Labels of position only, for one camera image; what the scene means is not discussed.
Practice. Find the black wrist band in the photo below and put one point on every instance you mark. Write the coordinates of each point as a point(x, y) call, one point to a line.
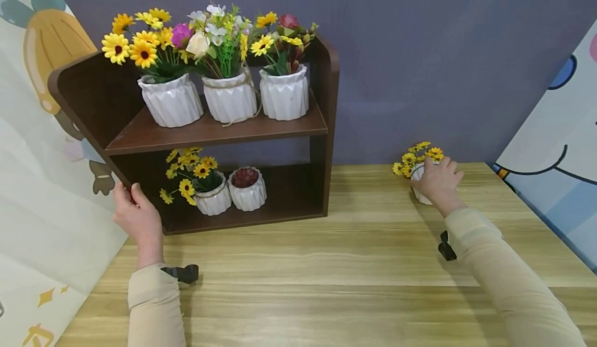
point(183, 273)
point(446, 247)

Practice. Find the person's left forearm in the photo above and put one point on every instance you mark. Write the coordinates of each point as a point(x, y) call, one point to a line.
point(154, 295)

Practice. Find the dark brown wooden shelf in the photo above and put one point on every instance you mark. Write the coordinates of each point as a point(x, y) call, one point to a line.
point(219, 129)

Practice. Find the white pot with red rose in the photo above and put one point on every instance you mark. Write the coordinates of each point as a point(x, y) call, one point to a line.
point(284, 96)

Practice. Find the white pot with red succulent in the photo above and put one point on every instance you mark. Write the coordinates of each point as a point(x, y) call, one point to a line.
point(247, 190)

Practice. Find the person's left hand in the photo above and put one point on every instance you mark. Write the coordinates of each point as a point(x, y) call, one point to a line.
point(138, 217)

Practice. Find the person's left index finger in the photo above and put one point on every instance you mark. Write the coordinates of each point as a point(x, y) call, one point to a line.
point(119, 194)

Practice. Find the person's left thumb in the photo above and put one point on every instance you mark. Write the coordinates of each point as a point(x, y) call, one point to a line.
point(136, 194)

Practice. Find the small white pot with sunflowers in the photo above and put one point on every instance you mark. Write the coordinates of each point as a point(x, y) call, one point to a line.
point(212, 199)

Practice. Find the person's right hand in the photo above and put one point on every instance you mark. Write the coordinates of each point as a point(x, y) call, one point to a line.
point(437, 184)

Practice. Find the person's right fingers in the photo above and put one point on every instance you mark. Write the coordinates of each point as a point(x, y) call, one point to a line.
point(443, 167)

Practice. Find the white pot with mixed flowers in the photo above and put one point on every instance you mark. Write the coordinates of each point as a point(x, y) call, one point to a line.
point(229, 98)

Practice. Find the small white pot yellow flowers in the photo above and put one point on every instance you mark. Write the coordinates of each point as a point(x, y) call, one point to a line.
point(415, 163)

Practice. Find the person's right forearm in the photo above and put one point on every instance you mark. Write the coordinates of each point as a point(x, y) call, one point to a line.
point(508, 279)

